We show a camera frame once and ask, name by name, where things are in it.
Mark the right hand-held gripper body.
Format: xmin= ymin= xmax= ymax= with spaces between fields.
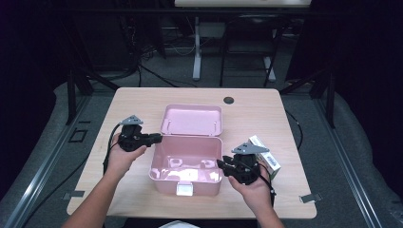
xmin=228 ymin=142 xmax=271 ymax=186

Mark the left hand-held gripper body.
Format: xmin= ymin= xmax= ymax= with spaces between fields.
xmin=118 ymin=114 xmax=149 ymax=153

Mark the green and white medicine box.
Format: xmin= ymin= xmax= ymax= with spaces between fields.
xmin=248 ymin=135 xmax=282 ymax=181

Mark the pink plastic storage box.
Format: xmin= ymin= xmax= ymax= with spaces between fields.
xmin=148 ymin=104 xmax=224 ymax=197

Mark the person's left hand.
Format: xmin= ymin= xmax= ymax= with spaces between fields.
xmin=104 ymin=132 xmax=148 ymax=179

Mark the person's right hand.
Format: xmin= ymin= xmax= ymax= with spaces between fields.
xmin=227 ymin=157 xmax=274 ymax=214

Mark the person's white clothing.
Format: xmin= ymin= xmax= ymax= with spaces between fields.
xmin=157 ymin=219 xmax=203 ymax=228

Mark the black metal stand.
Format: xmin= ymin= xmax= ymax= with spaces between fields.
xmin=65 ymin=65 xmax=121 ymax=126
xmin=279 ymin=66 xmax=337 ymax=129

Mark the white desk with metal legs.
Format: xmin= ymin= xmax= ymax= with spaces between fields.
xmin=174 ymin=0 xmax=314 ymax=83

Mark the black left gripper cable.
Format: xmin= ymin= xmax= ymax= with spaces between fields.
xmin=102 ymin=123 xmax=124 ymax=176

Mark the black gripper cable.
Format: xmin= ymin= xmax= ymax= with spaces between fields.
xmin=257 ymin=162 xmax=277 ymax=209
xmin=102 ymin=123 xmax=124 ymax=176

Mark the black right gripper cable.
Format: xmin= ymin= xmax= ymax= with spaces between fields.
xmin=257 ymin=162 xmax=277 ymax=209

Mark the bundle of floor cables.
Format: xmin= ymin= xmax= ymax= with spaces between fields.
xmin=126 ymin=18 xmax=199 ymax=88

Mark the black floor cable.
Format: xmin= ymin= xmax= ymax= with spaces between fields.
xmin=284 ymin=108 xmax=304 ymax=152
xmin=21 ymin=151 xmax=93 ymax=228

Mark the aluminium floor rail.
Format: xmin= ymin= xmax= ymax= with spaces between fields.
xmin=313 ymin=97 xmax=385 ymax=228
xmin=2 ymin=94 xmax=93 ymax=228

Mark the black metal chair frame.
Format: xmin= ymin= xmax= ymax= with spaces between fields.
xmin=219 ymin=14 xmax=283 ymax=88

